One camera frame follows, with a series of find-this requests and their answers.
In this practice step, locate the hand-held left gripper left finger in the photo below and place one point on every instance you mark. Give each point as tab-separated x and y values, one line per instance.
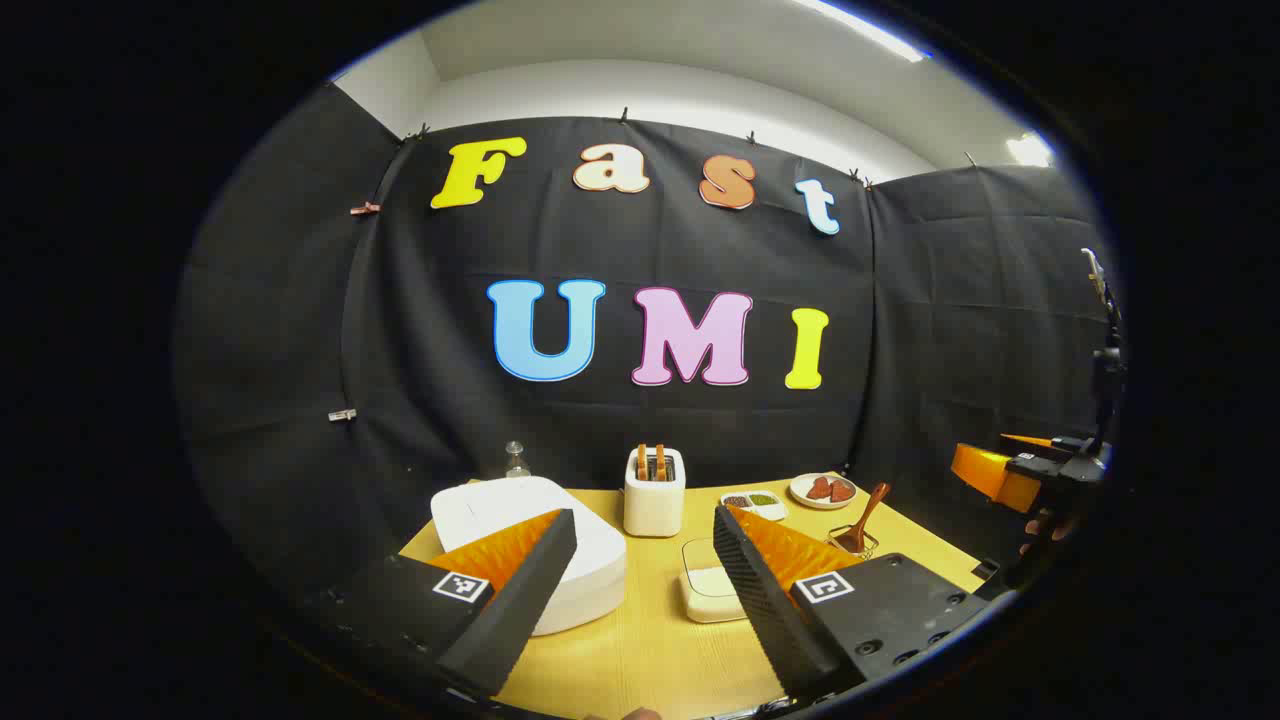
510	610

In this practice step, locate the white toaster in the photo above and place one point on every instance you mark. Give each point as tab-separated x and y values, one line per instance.
654	510

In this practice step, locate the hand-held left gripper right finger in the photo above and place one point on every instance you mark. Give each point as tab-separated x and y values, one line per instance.
765	610

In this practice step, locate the brown wooden spoon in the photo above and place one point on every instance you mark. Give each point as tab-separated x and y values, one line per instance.
858	535

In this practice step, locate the small glass bottle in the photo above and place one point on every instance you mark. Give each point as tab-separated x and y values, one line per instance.
517	462

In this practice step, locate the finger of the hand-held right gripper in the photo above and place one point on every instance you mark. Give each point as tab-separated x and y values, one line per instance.
1030	441
990	478

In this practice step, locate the red meat slice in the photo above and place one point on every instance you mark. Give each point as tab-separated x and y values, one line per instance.
820	489
842	492

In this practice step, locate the clear chopstick holder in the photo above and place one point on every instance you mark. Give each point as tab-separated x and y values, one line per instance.
868	548

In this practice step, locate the white rice cooker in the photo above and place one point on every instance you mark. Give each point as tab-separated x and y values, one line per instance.
490	510

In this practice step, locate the white round plate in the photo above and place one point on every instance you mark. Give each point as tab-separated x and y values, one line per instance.
803	482

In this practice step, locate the copper cloth clip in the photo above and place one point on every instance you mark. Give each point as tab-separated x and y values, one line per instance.
366	209

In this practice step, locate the white divided grain dish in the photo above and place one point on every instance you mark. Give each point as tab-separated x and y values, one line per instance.
755	500

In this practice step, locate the black tripod stand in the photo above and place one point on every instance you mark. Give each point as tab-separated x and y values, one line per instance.
1105	370

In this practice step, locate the black backdrop cloth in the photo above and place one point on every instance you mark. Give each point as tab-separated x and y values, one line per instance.
420	330

